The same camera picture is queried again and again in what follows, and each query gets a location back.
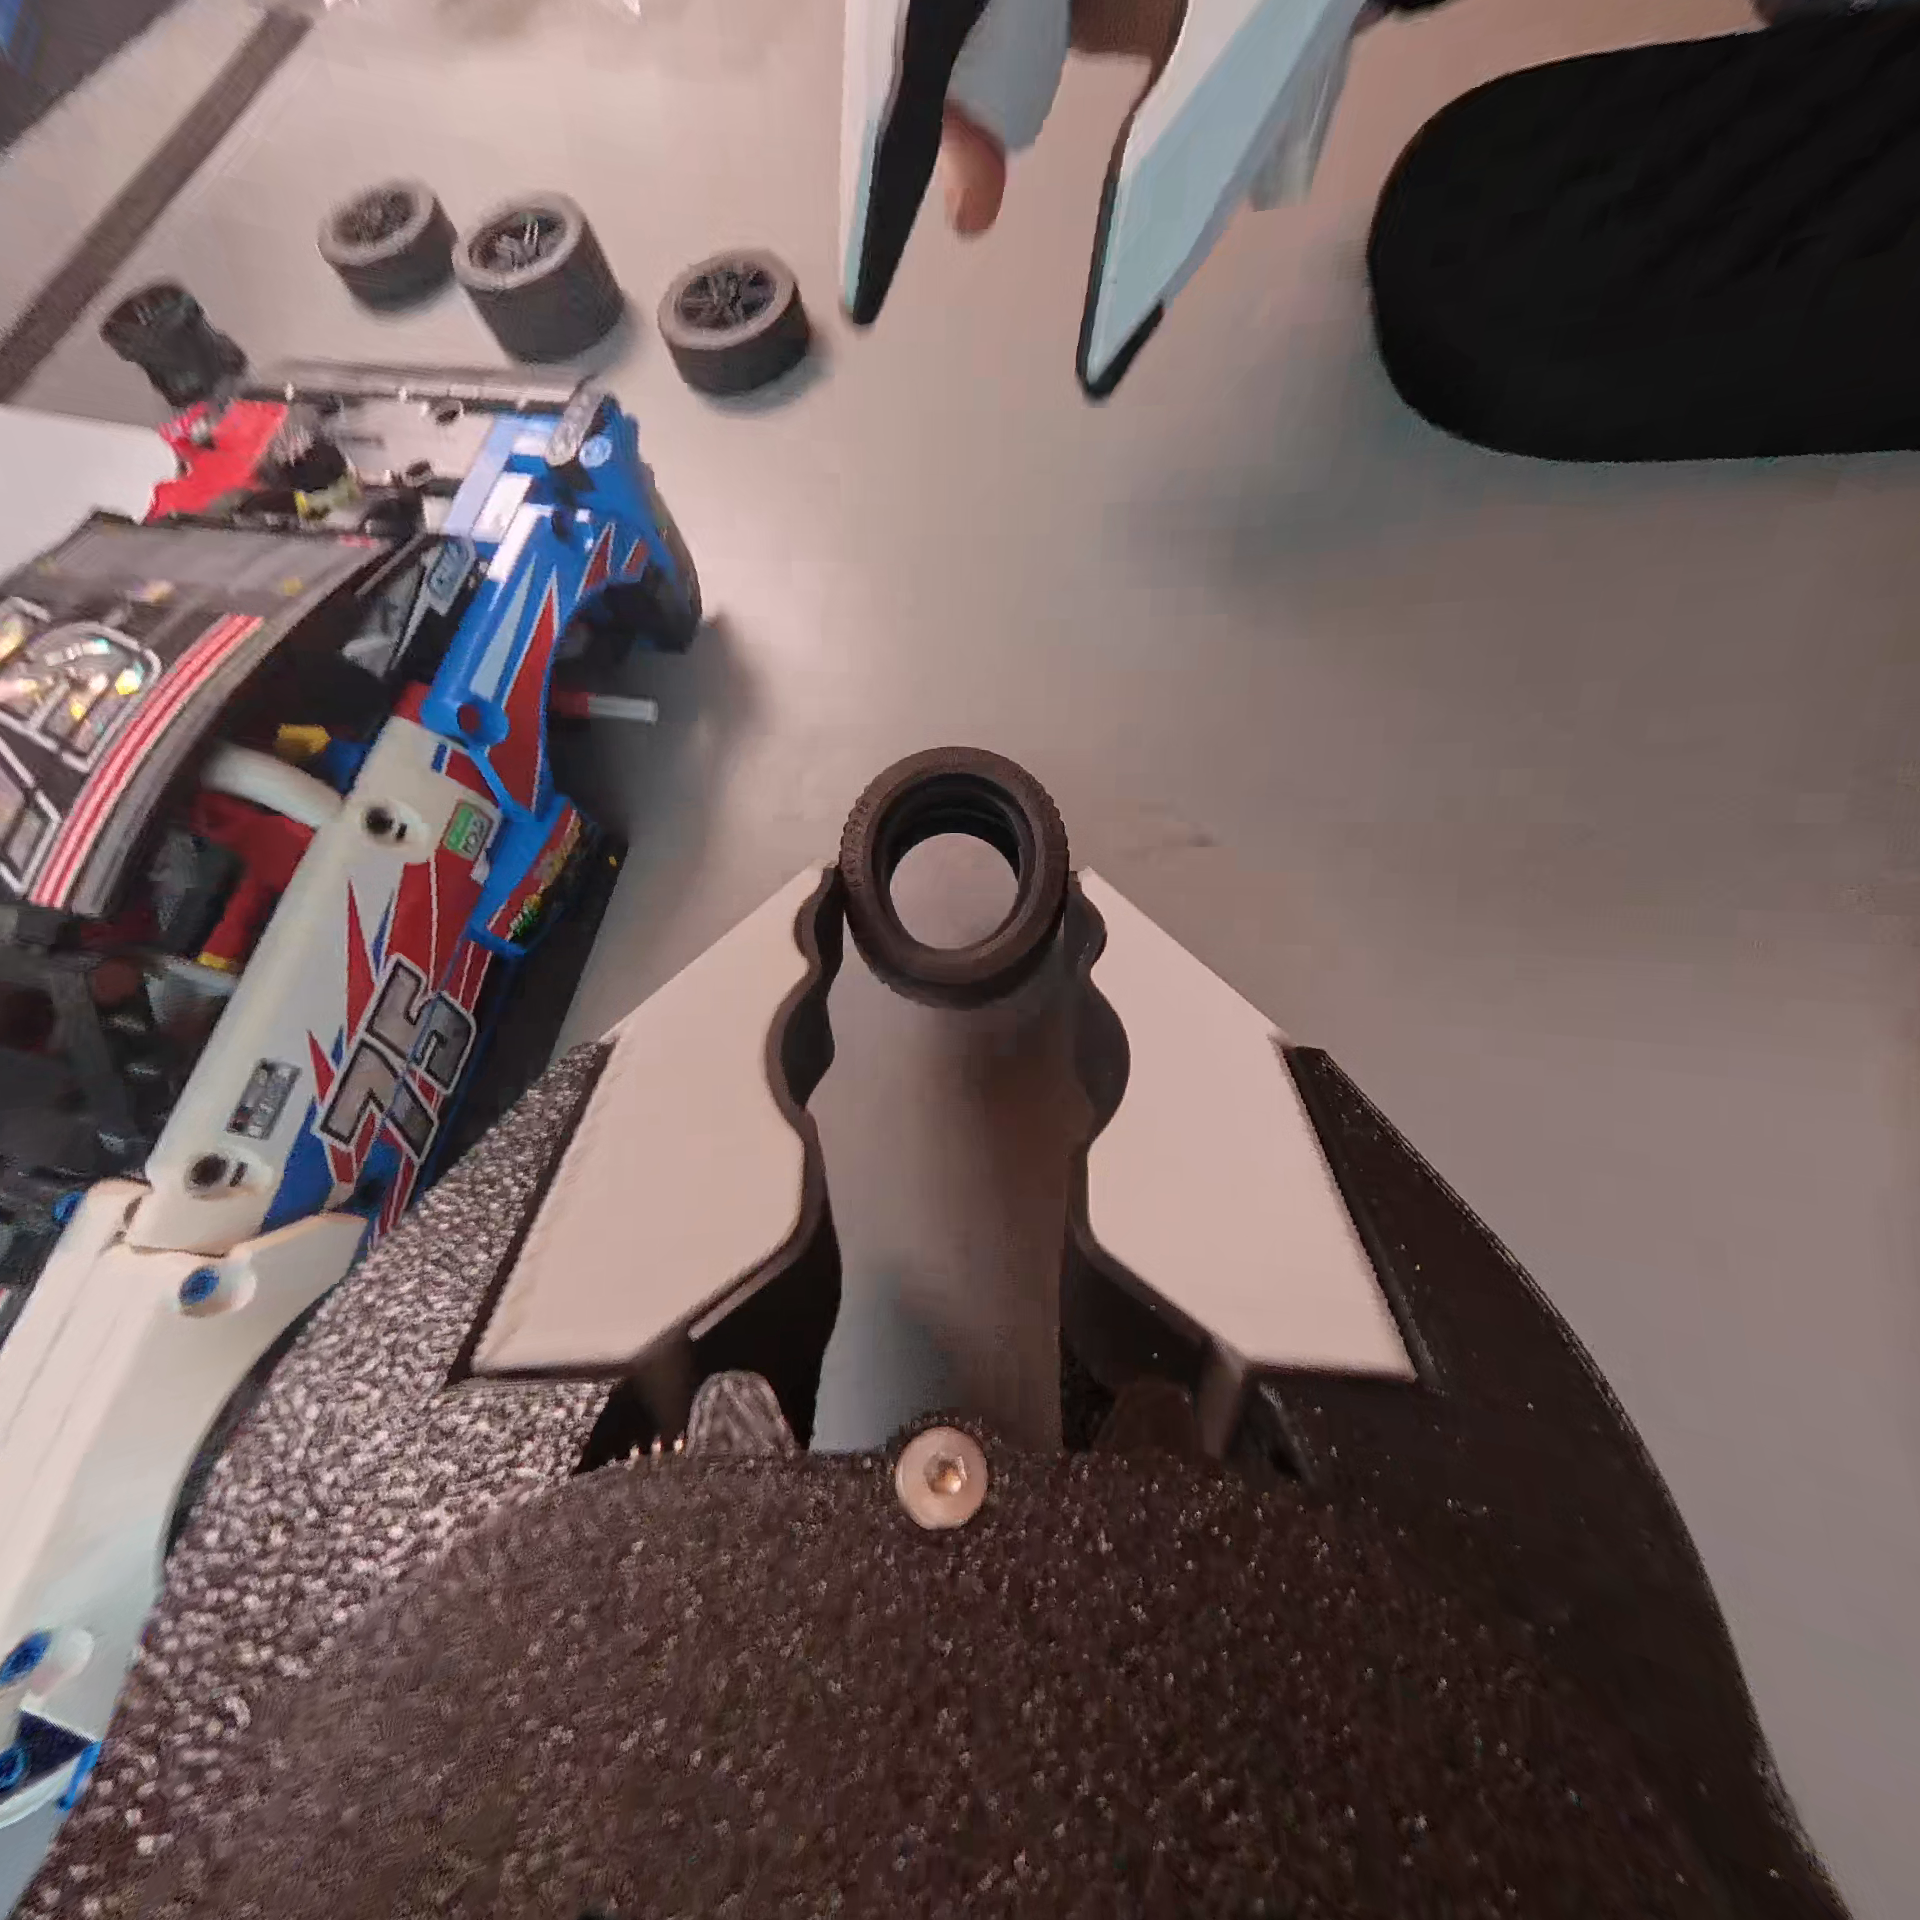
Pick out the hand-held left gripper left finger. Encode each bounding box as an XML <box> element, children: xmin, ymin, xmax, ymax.
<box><xmin>447</xmin><ymin>860</ymin><xmax>849</xmax><ymax>1388</ymax></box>

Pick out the person's black clothing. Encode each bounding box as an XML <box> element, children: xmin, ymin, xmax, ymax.
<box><xmin>1366</xmin><ymin>7</ymin><xmax>1920</xmax><ymax>464</ymax></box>

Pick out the black rubber toy tyre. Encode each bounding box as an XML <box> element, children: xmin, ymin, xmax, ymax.
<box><xmin>97</xmin><ymin>282</ymin><xmax>249</xmax><ymax>411</ymax></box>
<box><xmin>837</xmin><ymin>744</ymin><xmax>1082</xmax><ymax>1010</ymax></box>

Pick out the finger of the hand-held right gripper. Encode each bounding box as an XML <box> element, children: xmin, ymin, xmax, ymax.
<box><xmin>1074</xmin><ymin>0</ymin><xmax>1373</xmax><ymax>400</ymax></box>
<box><xmin>837</xmin><ymin>0</ymin><xmax>995</xmax><ymax>327</ymax></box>

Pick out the white lamp base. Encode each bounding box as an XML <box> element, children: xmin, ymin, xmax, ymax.
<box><xmin>0</xmin><ymin>401</ymin><xmax>170</xmax><ymax>570</ymax></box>

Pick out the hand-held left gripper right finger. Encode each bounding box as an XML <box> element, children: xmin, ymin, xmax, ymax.
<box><xmin>1057</xmin><ymin>868</ymin><xmax>1425</xmax><ymax>1442</ymax></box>

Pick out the black toy wheel with rim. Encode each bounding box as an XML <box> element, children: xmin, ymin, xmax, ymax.
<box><xmin>656</xmin><ymin>250</ymin><xmax>814</xmax><ymax>400</ymax></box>
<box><xmin>314</xmin><ymin>181</ymin><xmax>459</xmax><ymax>309</ymax></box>
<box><xmin>451</xmin><ymin>192</ymin><xmax>628</xmax><ymax>365</ymax></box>

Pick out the person's right hand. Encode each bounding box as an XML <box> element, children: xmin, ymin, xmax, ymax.
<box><xmin>937</xmin><ymin>0</ymin><xmax>1191</xmax><ymax>239</ymax></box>

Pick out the blue white toy race car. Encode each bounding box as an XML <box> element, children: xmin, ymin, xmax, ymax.
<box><xmin>0</xmin><ymin>360</ymin><xmax>709</xmax><ymax>1855</ymax></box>

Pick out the grey desk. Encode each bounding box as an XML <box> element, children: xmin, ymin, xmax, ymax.
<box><xmin>0</xmin><ymin>0</ymin><xmax>1920</xmax><ymax>1913</ymax></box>

